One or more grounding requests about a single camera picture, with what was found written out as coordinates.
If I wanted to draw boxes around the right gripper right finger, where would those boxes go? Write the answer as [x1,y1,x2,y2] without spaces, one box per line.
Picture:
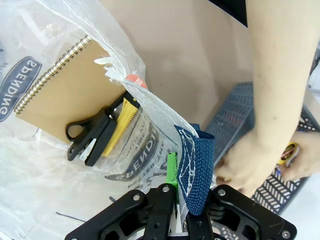
[185,184,298,240]

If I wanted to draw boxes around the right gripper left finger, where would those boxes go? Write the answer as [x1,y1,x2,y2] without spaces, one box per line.
[64,152,180,240]

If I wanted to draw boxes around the grey plastic basket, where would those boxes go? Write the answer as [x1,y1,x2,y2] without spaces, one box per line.
[203,81,256,163]
[249,104,320,216]

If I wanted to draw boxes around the small yellow red packet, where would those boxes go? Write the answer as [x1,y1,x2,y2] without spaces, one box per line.
[276,140,301,166]

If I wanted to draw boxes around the black scissors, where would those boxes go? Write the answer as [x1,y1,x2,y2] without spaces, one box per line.
[65,92,141,142]

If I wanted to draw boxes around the translucent shopping bag navy handles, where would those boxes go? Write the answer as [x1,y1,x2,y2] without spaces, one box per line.
[0,0,216,240]

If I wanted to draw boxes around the kraft spiral notebook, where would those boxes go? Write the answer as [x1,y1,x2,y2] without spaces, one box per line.
[13,34,131,145]

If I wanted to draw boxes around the person's right forearm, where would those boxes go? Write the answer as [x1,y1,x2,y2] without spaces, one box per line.
[246,0,320,151]

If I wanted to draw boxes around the person's right hand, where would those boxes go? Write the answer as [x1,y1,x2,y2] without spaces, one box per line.
[215,129,294,198]

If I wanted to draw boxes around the person's left hand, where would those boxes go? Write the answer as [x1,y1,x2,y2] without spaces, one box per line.
[279,131,320,182]

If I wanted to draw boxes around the red white label tag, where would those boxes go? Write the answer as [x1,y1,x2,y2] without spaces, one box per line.
[124,73,148,89]

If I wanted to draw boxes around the person in black T-shirt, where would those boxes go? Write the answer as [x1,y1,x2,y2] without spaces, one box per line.
[208,0,249,28]

